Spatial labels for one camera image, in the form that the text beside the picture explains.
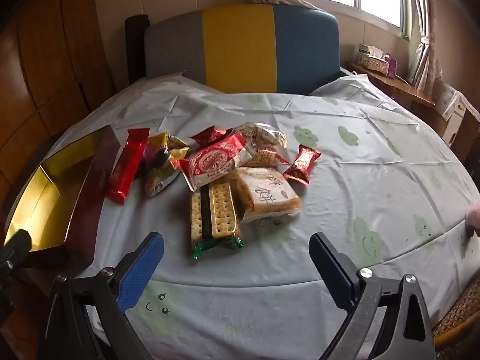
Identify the person's pink clothing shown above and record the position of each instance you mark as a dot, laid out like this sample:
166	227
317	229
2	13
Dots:
473	217

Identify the hanging pink curtain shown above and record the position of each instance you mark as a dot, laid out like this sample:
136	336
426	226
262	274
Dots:
422	45

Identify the red and white snack packet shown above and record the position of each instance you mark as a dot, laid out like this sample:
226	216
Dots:
212	163

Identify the puffed rice bar packet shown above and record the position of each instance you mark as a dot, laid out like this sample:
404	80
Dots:
264	157

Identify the wicker chair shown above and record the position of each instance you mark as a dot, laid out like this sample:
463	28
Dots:
461	318

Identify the patterned tissue box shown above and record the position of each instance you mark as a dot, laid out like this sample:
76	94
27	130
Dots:
377	65

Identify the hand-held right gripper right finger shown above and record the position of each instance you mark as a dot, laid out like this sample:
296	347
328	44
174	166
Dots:
330	266

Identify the long red snack packet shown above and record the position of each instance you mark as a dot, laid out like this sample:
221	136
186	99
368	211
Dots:
125	168

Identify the cracker packet green ends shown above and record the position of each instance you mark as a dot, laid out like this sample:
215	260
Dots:
221	210

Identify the black chair back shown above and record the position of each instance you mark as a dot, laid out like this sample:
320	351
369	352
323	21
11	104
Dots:
135	45

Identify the clear seed packet orange edges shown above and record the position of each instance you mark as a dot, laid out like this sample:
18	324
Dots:
262	133

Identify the yellow snack packet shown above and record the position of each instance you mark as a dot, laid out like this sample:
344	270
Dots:
161	180

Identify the wooden wardrobe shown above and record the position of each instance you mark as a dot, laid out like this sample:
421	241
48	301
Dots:
48	45

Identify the small red candy packet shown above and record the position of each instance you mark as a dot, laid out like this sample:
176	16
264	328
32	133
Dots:
302	165

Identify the dark red foil packet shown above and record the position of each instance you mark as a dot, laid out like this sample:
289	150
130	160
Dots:
208	135

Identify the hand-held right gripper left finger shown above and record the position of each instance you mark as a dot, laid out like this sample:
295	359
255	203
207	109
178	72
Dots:
140	270

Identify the crumbly pastry clear packet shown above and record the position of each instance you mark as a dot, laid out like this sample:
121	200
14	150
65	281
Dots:
266	195

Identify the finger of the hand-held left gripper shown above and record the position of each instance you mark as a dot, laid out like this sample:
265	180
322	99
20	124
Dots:
17	249

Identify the purple packet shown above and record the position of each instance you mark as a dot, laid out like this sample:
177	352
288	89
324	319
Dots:
390	65

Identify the green white tissue box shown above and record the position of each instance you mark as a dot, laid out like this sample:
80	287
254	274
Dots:
367	50

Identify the grey yellow blue chair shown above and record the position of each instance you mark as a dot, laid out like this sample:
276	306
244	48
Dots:
236	45

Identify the maroon gift box gold inside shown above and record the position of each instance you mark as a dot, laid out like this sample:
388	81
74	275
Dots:
93	180

